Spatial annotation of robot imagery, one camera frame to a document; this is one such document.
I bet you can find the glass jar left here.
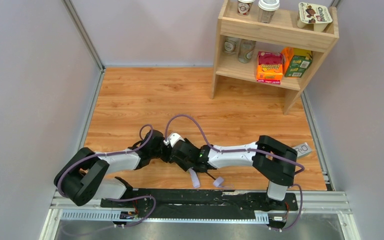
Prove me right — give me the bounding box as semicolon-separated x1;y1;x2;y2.
223;36;241;55

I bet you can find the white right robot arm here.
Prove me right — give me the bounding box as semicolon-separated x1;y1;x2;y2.
163;133;298;201

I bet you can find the wooden shelf unit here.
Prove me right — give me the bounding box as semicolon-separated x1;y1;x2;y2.
210;0;340;115

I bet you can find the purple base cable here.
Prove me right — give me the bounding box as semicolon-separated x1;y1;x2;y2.
112;194;158;229

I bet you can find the glass jar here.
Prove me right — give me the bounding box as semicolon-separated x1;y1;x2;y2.
238;39;256;64
223;36;241;55

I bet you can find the lavender folding umbrella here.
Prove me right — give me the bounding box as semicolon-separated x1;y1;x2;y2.
187;168;234;190

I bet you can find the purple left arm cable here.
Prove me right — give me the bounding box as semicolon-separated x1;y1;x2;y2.
56;124;154;200

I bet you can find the paper cup red print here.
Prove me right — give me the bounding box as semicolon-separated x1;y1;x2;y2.
236;0;254;17

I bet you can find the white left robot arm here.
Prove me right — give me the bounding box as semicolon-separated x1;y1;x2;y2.
53;130;172;206

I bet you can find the Chobani yogurt pack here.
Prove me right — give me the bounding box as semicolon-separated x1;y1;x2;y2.
297;2;333;33

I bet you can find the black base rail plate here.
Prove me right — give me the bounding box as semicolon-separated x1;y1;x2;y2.
100;188;299;220

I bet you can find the orange pink snack box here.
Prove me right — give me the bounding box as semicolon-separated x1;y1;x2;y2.
256;51;284;85

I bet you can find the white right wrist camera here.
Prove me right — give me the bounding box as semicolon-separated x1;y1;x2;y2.
163;132;185;148

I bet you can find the clear cup white lid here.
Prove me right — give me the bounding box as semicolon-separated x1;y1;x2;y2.
257;0;280;24

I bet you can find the green orange carton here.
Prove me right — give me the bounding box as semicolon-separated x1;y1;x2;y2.
280;47;313;78

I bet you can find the glass jar right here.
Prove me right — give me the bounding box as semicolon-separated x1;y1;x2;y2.
238;39;256;64

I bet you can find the white R&O box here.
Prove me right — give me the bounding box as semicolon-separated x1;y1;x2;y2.
293;142;313;159

